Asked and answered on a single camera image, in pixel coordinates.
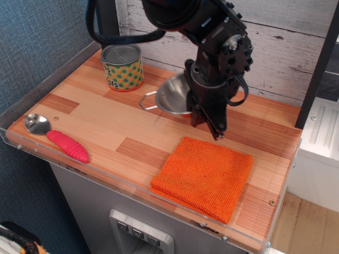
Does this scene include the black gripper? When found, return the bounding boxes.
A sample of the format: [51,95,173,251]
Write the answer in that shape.
[184,49,238,140]

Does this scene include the clear acrylic table guard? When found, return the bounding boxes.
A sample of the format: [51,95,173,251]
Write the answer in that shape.
[1,53,301,253]

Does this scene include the black braided cable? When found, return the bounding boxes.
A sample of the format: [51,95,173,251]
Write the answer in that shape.
[86,0,167,45]

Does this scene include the black orange object corner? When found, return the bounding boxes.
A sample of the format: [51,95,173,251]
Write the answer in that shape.
[1,221,48,253]

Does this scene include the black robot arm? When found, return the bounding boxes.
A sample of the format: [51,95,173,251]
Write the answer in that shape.
[142,1,253,140]

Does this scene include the white toy sink unit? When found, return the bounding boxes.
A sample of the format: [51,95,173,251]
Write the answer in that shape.
[287,98,338,212]

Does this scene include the small steel wok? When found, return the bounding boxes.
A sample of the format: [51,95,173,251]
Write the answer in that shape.
[139,74,192,119]

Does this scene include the black vertical post right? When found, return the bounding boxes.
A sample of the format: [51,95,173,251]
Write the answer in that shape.
[295,2,338,129]

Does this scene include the black vertical post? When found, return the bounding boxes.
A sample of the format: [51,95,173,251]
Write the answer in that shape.
[96,0,120,37]
[295,2,338,129]

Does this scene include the grey toy fridge cabinet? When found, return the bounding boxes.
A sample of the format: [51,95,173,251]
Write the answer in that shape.
[51,164,269,253]

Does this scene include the orange knitted cloth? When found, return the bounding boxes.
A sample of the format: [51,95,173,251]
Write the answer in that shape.
[150,137,254,224]

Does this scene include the spoon with pink handle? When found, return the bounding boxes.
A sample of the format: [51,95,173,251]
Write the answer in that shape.
[24,113,90,163]

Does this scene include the patterned green orange can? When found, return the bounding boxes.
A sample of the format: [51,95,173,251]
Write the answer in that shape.
[100,44,144,92]

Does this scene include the black vertical post left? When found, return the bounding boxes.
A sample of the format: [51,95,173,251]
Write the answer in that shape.
[96,0,120,37]

